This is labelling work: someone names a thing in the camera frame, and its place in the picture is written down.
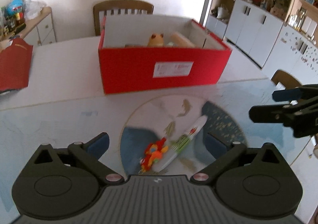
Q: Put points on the white green toothpaste tube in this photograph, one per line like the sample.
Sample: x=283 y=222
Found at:
x=180 y=144

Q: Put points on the tan wooden block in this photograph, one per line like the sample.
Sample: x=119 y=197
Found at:
x=180 y=40

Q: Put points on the red cardboard box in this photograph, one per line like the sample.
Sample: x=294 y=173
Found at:
x=127 y=64

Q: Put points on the blue globe toy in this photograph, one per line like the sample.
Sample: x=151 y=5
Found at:
x=14 y=7

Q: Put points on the wooden chair at right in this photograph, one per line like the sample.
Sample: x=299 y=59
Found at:
x=287 y=80

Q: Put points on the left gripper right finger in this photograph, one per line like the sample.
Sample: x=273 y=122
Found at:
x=227 y=155

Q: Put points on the white sideboard cabinet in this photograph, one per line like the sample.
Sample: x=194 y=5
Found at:
x=40 y=30

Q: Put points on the white wall cabinet unit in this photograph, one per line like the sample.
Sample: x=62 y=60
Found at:
x=274 y=34

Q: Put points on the wooden chair behind table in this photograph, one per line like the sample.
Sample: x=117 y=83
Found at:
x=118 y=7

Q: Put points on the tan spotted pig toy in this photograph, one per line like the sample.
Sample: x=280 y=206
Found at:
x=156 y=40

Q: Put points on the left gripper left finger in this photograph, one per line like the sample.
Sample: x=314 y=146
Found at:
x=87 y=156

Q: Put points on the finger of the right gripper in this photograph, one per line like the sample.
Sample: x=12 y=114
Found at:
x=267 y=113
x=287 y=94

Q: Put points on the red paper bag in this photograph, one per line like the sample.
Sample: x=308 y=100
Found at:
x=15 y=65

